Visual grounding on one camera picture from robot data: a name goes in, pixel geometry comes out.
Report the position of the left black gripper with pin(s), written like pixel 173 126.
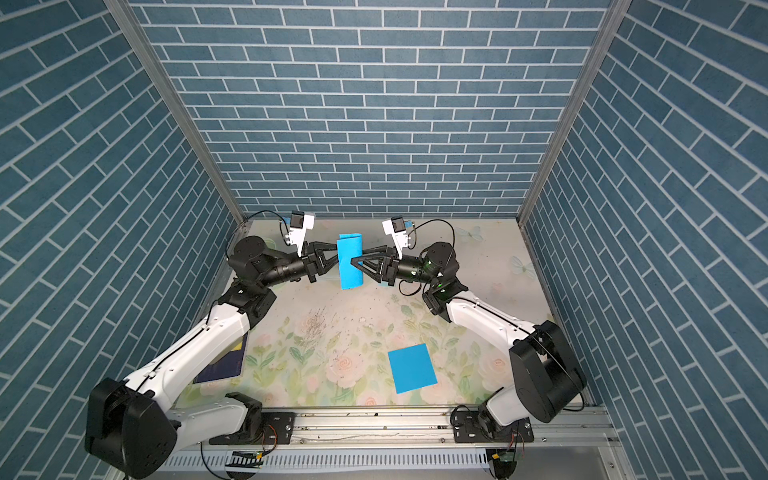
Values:
pixel 312 265

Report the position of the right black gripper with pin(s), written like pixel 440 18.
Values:
pixel 392 268

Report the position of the blue paper sheet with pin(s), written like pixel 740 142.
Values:
pixel 412 368
pixel 349 246

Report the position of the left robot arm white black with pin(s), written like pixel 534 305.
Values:
pixel 133 424

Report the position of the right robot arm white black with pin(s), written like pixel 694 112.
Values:
pixel 546 376

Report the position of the dark blue notebook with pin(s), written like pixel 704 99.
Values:
pixel 227 365

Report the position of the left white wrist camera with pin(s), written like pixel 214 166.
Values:
pixel 298 224

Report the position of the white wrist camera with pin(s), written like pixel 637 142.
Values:
pixel 298 224
pixel 397 228

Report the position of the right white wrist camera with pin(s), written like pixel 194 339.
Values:
pixel 397 228

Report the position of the aluminium mounting rail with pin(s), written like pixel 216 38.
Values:
pixel 430 427

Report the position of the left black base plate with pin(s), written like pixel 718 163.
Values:
pixel 270 428

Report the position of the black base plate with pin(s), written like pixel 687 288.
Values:
pixel 472 426
pixel 270 428

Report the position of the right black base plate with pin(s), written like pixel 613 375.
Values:
pixel 472 426

